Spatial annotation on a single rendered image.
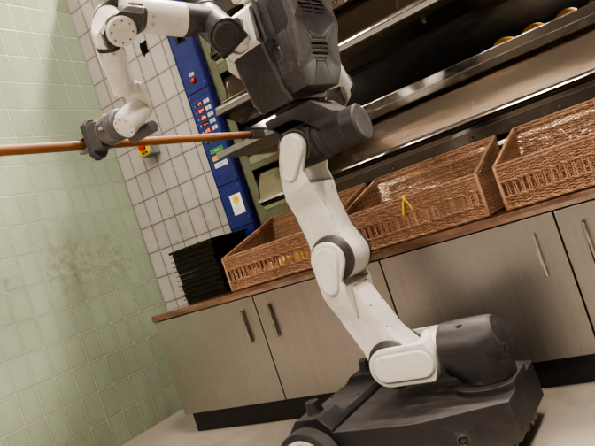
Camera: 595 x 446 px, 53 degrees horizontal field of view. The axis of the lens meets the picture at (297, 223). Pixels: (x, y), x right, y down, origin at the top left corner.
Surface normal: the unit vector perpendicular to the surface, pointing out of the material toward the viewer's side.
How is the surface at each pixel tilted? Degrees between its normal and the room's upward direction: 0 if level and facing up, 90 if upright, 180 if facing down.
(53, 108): 90
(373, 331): 90
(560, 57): 70
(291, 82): 116
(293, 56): 90
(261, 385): 90
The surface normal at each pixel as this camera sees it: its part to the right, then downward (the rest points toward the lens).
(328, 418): 0.34, -0.86
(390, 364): -0.53, 0.15
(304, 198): -0.26, 0.50
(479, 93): -0.60, -0.18
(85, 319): 0.79, -0.28
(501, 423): -0.22, 0.05
